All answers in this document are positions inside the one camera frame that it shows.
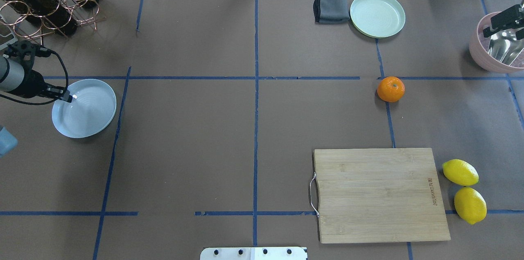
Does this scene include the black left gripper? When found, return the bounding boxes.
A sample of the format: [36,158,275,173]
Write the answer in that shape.
[4,40,73,103]

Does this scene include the orange mandarin fruit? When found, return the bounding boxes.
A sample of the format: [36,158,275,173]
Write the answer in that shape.
[376,77,406,102]

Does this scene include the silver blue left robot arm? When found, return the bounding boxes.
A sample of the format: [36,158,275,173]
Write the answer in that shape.
[0,40,73,106]

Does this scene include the light blue plate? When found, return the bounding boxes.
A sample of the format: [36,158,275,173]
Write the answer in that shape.
[51,79,117,138]

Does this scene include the mint green plate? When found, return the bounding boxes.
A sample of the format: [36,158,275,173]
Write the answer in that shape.
[350,0,406,38]

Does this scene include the folded grey cloth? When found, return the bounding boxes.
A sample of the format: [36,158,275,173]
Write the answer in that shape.
[313,0,350,25]

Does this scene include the bamboo cutting board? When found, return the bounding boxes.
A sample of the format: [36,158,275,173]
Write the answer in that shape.
[312,148,451,244]

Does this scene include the yellow lemon upper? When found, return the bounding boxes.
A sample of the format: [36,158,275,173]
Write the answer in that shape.
[442,159,479,187]

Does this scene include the yellow lemon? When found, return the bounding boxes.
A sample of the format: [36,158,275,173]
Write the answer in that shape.
[442,159,479,187]
[453,187,487,225]

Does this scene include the yellow lemon lower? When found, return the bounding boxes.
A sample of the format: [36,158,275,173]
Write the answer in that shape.
[453,187,487,225]

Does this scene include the pink bowl with ice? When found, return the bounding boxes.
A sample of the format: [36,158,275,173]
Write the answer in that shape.
[469,11,524,74]

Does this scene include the metal scoop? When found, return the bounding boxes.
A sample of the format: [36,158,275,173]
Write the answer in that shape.
[488,29,524,68]

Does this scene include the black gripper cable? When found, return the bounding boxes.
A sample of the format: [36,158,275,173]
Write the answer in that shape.
[0,49,70,106]

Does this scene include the copper wire bottle rack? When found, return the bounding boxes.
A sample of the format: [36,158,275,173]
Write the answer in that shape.
[1,0,107,41]

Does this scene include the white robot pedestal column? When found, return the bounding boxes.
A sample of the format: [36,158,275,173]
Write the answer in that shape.
[200,246,308,260]

